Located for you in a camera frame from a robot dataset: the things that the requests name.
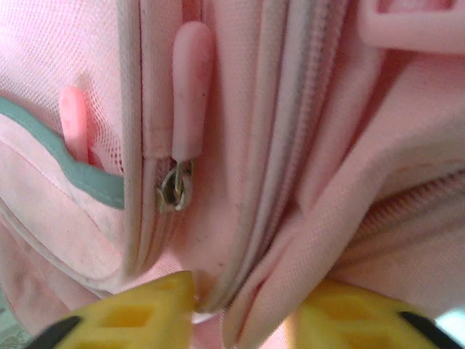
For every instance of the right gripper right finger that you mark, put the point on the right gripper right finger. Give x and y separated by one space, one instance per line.
356 320

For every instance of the pink backpack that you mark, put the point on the pink backpack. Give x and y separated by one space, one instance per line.
254 145

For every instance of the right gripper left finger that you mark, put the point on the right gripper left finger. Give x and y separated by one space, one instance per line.
145 320

